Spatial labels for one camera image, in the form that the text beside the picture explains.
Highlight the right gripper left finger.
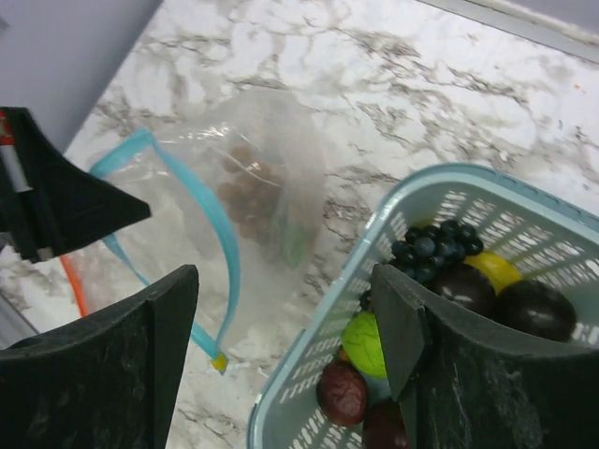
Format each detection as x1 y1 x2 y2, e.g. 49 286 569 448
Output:
1 265 199 448

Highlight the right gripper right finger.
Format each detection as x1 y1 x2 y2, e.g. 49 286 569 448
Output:
372 264 598 448

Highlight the clear orange-zipper bag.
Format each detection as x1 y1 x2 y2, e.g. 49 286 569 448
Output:
60 255 88 317

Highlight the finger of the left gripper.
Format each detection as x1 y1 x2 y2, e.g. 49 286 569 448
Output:
1 107 151 262

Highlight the clear blue-zipper bag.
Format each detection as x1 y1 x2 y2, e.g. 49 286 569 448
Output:
81 87 324 372

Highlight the reddish brown fruit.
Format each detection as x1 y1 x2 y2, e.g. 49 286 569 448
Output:
316 360 369 427

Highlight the green round fruit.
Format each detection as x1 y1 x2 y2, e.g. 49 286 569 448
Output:
342 311 387 379

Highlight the light blue plastic basket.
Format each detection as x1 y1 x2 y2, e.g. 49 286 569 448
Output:
246 164 598 448

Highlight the yellow lemon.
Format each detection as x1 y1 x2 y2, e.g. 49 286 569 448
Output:
464 252 522 295

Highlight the dark purple grape bunch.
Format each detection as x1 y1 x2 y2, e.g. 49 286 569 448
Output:
389 219 484 285

